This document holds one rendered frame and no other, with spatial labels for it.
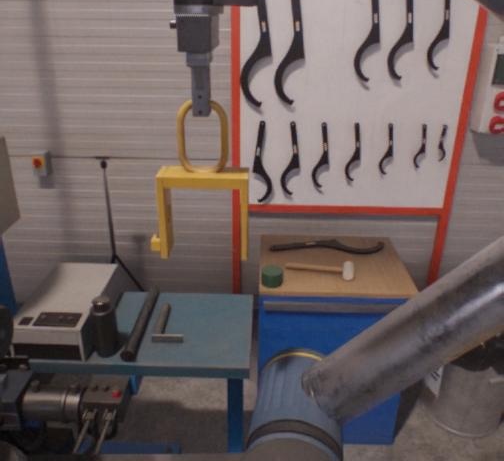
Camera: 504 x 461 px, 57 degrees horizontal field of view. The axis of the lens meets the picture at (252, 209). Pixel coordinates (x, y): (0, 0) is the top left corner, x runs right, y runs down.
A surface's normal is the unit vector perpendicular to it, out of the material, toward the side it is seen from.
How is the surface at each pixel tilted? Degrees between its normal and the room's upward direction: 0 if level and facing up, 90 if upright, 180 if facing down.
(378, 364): 67
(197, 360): 0
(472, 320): 79
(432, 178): 90
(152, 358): 0
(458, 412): 93
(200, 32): 90
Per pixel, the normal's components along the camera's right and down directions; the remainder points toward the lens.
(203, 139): -0.03, 0.39
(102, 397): 0.01, -0.92
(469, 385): -0.45, 0.39
